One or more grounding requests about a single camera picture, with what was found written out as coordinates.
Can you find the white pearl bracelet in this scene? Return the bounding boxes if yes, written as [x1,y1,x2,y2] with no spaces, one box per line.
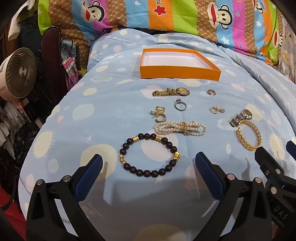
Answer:
[154,121,207,136]

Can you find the pale printed cloth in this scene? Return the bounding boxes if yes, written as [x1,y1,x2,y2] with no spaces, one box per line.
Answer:
[276,17,296,84]

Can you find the silver stone ring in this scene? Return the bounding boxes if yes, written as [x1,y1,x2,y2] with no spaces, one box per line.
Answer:
[174,99,187,112]

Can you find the white desk fan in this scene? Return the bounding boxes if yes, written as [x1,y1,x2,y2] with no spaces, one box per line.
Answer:
[0,47,38,105]

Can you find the black wire hanger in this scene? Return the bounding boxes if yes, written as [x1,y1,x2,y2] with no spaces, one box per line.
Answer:
[61,37,77,58]

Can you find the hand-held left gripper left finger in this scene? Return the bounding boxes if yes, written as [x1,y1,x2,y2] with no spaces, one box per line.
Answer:
[26,154,104,241]

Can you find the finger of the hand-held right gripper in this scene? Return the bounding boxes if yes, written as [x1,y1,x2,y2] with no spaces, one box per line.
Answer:
[286,141,296,160]
[254,146,287,188]

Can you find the pink patterned bag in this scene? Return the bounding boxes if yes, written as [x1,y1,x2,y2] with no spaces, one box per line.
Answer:
[61,57,82,91]

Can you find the gold wristwatch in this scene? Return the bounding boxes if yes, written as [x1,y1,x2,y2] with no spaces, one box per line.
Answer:
[152,87,190,97]

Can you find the pile of dark clothes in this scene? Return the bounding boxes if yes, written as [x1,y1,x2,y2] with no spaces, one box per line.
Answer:
[0,100,48,188]

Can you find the light blue dotted blanket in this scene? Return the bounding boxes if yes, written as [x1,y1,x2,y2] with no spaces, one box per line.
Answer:
[18,29,296,241]

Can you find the dark brown chair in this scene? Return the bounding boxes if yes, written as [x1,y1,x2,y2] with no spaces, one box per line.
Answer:
[41,26,68,108]

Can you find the gold braided chain bracelet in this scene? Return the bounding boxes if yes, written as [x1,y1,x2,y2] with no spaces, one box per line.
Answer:
[235,120,262,151]

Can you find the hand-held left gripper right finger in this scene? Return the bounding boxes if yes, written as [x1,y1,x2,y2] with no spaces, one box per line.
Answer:
[192,152,278,241]

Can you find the dark bead bracelet gold charms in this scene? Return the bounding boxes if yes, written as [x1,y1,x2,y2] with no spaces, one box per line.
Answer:
[119,133,181,176]

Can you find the red cloth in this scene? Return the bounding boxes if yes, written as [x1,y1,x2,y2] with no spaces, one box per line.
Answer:
[0,187,28,241]

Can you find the orange shallow box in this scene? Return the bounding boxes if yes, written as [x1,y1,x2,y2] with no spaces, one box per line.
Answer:
[139,48,221,81]

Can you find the colourful monkey print blanket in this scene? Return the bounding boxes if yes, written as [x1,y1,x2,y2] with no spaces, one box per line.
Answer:
[38,0,288,64]

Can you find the silver wristwatch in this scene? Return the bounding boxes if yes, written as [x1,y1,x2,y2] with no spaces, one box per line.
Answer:
[230,109,253,127]

